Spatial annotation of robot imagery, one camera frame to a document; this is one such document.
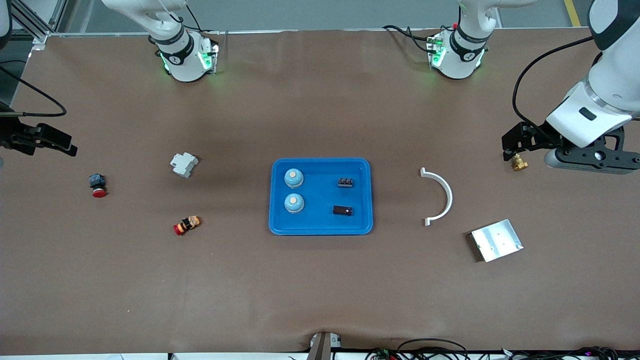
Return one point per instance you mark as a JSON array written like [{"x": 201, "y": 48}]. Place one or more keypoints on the black terminal block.
[{"x": 345, "y": 182}]

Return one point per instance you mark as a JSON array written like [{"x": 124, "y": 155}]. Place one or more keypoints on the blue plastic tray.
[{"x": 320, "y": 222}]

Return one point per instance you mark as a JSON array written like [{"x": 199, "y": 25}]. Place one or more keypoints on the aluminium frame profile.
[{"x": 41, "y": 34}]

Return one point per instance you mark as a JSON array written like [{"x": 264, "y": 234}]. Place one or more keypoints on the red mushroom push button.
[{"x": 97, "y": 181}]

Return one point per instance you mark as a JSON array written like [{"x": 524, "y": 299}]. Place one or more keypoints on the white circuit breaker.
[{"x": 184, "y": 165}]

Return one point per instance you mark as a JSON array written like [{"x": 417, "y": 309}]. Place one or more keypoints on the brown table cover mat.
[{"x": 320, "y": 290}]

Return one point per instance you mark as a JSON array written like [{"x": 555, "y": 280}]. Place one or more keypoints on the blue dome call bell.
[
  {"x": 294, "y": 177},
  {"x": 294, "y": 203}
]

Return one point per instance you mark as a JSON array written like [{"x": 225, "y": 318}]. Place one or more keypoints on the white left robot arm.
[{"x": 612, "y": 65}]

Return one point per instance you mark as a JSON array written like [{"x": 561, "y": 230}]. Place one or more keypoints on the grey metal clamp bracket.
[{"x": 322, "y": 347}]

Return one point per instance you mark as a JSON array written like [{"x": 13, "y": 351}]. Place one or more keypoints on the long dark brown capacitor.
[{"x": 342, "y": 210}]

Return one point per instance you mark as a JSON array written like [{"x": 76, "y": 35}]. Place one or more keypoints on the white curved plastic bracket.
[{"x": 450, "y": 197}]

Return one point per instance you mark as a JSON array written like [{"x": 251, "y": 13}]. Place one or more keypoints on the red yellow emergency stop button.
[{"x": 187, "y": 225}]

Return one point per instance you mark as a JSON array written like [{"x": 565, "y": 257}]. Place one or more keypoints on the silver metal plate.
[{"x": 497, "y": 241}]

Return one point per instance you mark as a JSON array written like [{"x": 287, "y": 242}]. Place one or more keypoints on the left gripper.
[{"x": 539, "y": 136}]

